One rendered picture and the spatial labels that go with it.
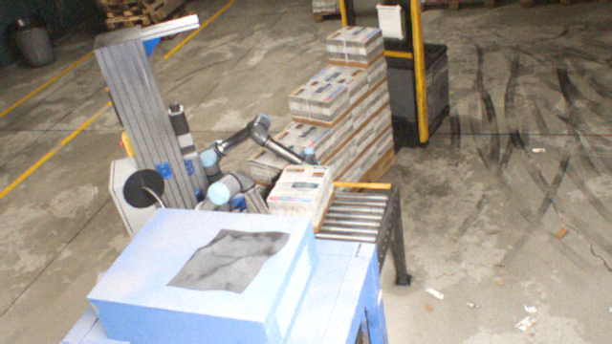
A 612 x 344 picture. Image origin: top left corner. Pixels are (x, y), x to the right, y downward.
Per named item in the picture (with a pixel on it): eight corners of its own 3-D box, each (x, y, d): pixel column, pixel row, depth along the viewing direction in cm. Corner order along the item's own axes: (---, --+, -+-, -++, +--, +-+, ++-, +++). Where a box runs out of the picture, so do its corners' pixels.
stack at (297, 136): (269, 244, 448) (245, 159, 403) (344, 168, 521) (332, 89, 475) (307, 258, 427) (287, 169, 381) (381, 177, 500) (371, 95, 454)
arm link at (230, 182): (214, 218, 337) (245, 186, 293) (196, 232, 329) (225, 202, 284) (202, 203, 337) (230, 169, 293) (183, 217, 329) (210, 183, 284)
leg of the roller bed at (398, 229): (400, 276, 394) (392, 202, 357) (407, 277, 392) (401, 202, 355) (398, 282, 390) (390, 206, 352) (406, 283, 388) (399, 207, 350)
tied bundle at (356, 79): (313, 105, 457) (308, 79, 444) (332, 89, 475) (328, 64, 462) (351, 112, 435) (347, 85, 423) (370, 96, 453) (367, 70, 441)
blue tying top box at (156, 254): (174, 247, 215) (158, 206, 204) (320, 260, 194) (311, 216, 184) (108, 339, 180) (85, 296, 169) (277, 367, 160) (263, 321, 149)
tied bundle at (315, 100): (292, 121, 438) (286, 96, 426) (313, 105, 457) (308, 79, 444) (332, 129, 417) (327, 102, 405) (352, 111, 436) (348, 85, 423)
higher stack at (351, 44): (344, 168, 521) (323, 38, 450) (360, 152, 539) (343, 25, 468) (380, 177, 499) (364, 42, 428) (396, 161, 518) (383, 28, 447)
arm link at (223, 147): (200, 155, 382) (259, 119, 357) (207, 143, 394) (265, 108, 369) (211, 167, 387) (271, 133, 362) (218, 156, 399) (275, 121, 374)
